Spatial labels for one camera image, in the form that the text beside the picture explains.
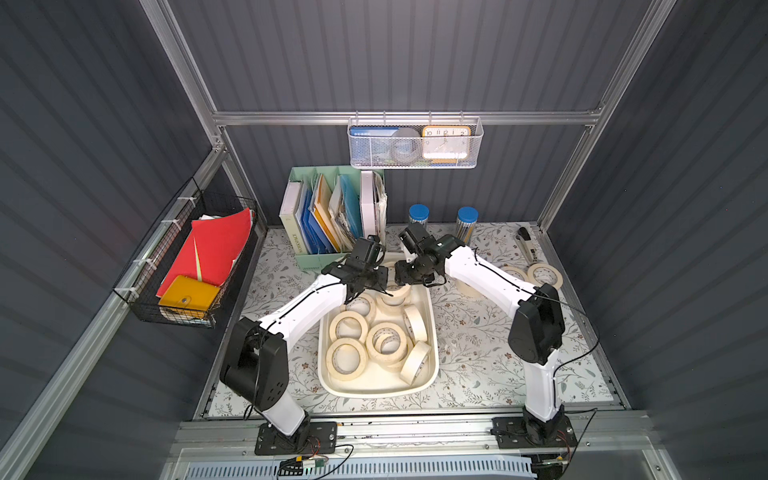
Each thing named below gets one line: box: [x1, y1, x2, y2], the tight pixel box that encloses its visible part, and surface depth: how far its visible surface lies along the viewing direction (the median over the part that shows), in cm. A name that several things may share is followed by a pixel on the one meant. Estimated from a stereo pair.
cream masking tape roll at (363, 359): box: [326, 338, 368, 381], surface depth 82 cm
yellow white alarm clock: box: [422, 126, 472, 164], surface depth 90 cm
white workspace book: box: [279, 180, 308, 255], surface depth 93 cm
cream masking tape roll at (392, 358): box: [366, 322, 410, 365], surface depth 83 cm
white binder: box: [360, 170, 376, 237], surface depth 98 cm
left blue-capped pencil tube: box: [408, 204, 430, 227], surface depth 101 cm
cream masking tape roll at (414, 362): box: [400, 341, 431, 385], surface depth 77 cm
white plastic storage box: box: [317, 253, 440, 398], surface depth 84 cm
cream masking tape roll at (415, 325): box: [403, 305, 427, 346], surface depth 84 cm
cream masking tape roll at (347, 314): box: [329, 310, 368, 343], surface depth 88 cm
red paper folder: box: [156, 208, 253, 297], surface depth 76 cm
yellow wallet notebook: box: [158, 275, 220, 312], surface depth 65 cm
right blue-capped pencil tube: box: [456, 206, 479, 245], surface depth 100 cm
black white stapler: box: [515, 226, 538, 266], surface depth 113 cm
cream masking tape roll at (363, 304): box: [345, 291, 377, 324], surface depth 98 cm
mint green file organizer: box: [279, 166, 387, 274], surface depth 98 cm
